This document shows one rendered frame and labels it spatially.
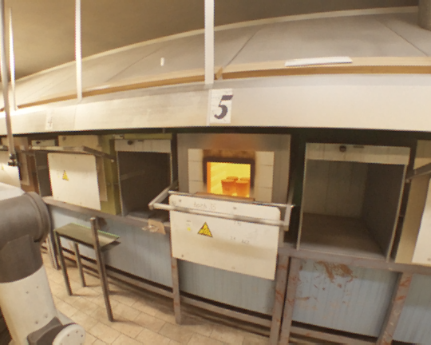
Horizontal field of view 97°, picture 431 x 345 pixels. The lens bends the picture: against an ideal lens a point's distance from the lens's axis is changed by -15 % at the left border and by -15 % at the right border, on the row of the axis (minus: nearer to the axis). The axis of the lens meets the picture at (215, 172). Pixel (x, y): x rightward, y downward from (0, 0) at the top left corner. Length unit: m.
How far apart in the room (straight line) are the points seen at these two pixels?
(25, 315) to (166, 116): 0.82
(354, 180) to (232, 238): 1.04
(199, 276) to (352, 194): 1.27
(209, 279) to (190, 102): 1.18
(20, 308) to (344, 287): 1.43
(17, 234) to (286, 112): 0.81
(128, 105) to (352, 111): 0.97
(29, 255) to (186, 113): 0.74
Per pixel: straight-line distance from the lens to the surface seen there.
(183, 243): 1.35
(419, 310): 1.70
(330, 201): 1.85
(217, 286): 1.67
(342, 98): 0.87
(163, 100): 1.05
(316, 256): 1.33
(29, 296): 0.53
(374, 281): 1.52
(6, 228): 0.47
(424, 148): 1.27
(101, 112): 1.32
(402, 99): 0.92
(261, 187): 1.19
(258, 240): 1.16
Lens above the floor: 1.48
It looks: 11 degrees down
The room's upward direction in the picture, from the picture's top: straight up
